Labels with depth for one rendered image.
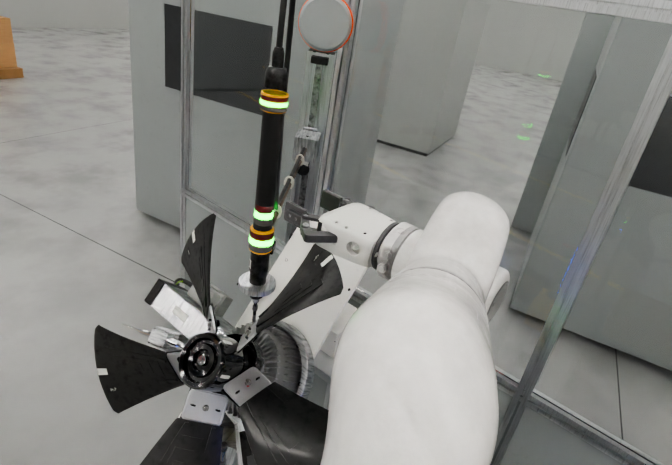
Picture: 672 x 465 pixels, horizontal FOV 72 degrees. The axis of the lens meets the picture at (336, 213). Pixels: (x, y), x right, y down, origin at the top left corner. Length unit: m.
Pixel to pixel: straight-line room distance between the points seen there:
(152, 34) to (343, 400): 3.53
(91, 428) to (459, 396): 2.43
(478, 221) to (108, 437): 2.24
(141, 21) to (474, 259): 3.45
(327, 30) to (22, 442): 2.16
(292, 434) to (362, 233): 0.50
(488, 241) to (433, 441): 0.30
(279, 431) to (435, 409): 0.79
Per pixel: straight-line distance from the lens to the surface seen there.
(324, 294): 0.95
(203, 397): 1.12
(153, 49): 3.70
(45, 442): 2.61
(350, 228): 0.64
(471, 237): 0.49
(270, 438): 1.00
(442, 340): 0.24
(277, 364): 1.15
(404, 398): 0.22
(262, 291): 0.86
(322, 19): 1.41
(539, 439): 1.64
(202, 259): 1.17
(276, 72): 0.72
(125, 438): 2.53
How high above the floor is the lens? 1.96
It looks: 25 degrees down
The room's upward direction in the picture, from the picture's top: 10 degrees clockwise
